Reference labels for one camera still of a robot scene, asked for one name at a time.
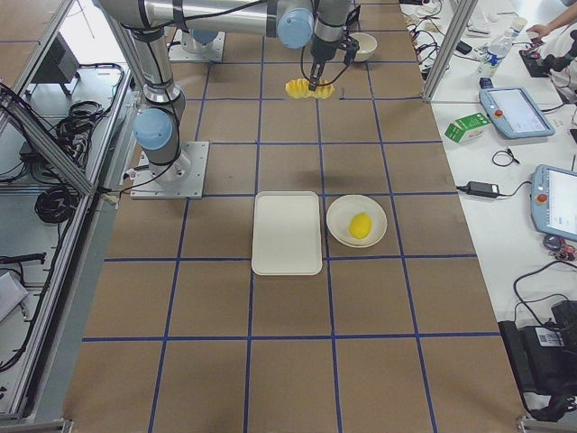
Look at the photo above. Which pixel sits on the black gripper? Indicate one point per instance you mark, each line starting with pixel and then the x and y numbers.
pixel 320 50

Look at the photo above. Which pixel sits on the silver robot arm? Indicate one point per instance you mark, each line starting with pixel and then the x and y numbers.
pixel 197 40
pixel 172 38

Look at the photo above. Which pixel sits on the white plate with lemon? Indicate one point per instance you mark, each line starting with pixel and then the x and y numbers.
pixel 343 209

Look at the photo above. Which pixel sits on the white bowl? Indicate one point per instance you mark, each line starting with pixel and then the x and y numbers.
pixel 367 46

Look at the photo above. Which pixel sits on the green white carton box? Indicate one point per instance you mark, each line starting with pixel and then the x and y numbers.
pixel 467 128

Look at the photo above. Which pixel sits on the yellow lemon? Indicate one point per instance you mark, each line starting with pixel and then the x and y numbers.
pixel 360 226

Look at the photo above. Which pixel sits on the white rectangular tray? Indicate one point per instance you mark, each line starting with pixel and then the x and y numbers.
pixel 286 234

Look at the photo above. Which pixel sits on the clear water bottle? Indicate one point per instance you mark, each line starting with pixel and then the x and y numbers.
pixel 495 53

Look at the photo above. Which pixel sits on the blue teach pendant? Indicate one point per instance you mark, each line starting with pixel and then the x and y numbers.
pixel 553 201
pixel 514 113

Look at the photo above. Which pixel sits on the black power brick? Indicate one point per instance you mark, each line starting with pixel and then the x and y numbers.
pixel 482 189

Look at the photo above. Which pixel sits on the black case on table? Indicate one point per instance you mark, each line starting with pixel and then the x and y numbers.
pixel 543 360

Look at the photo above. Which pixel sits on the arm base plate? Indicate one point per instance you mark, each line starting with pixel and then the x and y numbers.
pixel 214 53
pixel 189 180

